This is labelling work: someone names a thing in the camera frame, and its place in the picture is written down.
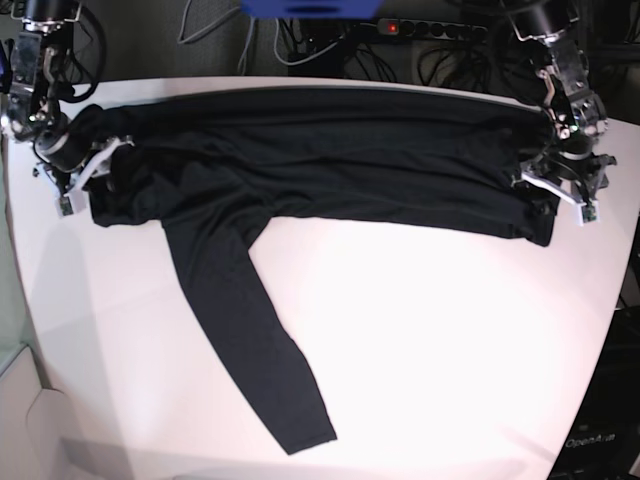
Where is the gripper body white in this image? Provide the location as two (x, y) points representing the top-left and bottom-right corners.
(32, 136), (135, 218)
(513, 153), (617, 226)

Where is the dark navy long-sleeve T-shirt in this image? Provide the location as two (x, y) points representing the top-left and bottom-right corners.
(73, 88), (555, 455)

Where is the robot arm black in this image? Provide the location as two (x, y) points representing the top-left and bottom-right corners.
(498, 1), (616, 226)
(1, 1), (132, 217)

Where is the black power strip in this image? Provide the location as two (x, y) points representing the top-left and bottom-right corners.
(373, 18), (488, 43)

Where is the black OpenArm control box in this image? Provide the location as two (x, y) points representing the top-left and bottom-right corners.
(549, 306), (639, 479)

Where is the blue plastic box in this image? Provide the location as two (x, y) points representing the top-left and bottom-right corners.
(240, 0), (382, 20)

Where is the white cable on floor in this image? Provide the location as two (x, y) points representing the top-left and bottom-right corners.
(236, 19), (346, 76)

